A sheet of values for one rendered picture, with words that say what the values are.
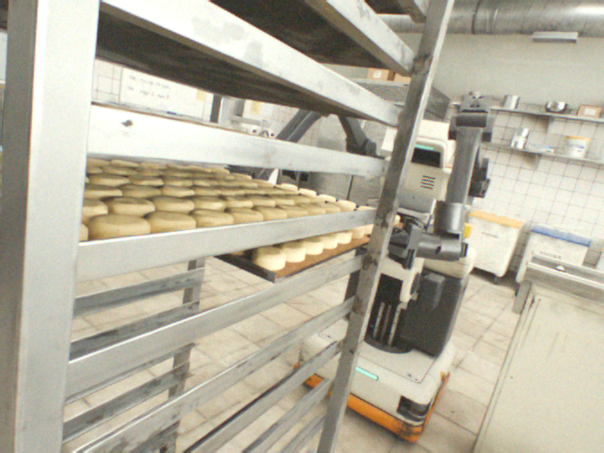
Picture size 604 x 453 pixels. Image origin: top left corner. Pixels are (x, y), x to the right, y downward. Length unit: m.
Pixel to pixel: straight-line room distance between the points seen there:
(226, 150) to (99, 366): 0.21
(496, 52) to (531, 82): 0.58
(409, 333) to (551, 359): 0.65
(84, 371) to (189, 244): 0.13
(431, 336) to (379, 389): 0.39
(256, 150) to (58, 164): 0.21
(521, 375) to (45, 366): 1.61
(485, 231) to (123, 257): 4.88
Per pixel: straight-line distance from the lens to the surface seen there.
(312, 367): 0.74
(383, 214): 0.76
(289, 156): 0.46
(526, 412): 1.80
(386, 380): 1.85
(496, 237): 5.09
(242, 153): 0.39
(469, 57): 6.10
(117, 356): 0.37
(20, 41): 0.26
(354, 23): 0.55
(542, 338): 1.70
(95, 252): 0.32
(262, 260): 0.56
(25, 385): 0.30
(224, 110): 0.99
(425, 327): 2.07
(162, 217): 0.42
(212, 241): 0.39
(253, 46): 0.39
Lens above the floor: 1.16
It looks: 13 degrees down
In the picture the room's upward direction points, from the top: 12 degrees clockwise
